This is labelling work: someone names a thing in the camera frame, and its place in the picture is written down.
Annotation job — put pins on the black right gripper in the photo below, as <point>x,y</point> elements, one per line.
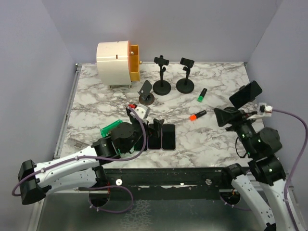
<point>236,116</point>

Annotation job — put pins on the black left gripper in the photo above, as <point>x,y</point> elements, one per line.
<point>157,125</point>

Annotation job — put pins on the purple-edged black phone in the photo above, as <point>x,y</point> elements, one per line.
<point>168,137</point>

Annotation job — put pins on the black phone with silver edge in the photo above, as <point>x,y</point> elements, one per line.
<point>154,143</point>

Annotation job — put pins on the silver-edged phone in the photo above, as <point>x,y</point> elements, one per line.
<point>139,144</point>

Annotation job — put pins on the brown round phone stand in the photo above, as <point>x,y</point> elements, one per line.
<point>145,95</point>

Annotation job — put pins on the black round-base front stand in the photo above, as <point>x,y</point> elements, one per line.
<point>161,87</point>

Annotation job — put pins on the tall black phone stand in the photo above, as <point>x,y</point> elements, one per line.
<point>185,85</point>

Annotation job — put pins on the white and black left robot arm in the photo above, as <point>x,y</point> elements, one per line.
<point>84,169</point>

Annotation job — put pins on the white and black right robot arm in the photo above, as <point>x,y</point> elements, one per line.
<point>276,213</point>

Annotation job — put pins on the green and black marker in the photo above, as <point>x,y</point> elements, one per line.
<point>202,95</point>

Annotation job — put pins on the orange and black marker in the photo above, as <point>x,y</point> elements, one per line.
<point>198,115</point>

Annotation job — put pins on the green plastic bin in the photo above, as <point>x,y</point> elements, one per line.
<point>107,130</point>

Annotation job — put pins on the white cylindrical drum device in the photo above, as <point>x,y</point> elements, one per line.
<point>112,59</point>

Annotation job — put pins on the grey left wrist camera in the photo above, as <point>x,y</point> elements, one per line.
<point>142,111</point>

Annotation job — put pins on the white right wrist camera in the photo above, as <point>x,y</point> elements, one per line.
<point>263,111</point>

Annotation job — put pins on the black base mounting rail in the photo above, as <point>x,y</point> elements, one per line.
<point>168,183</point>

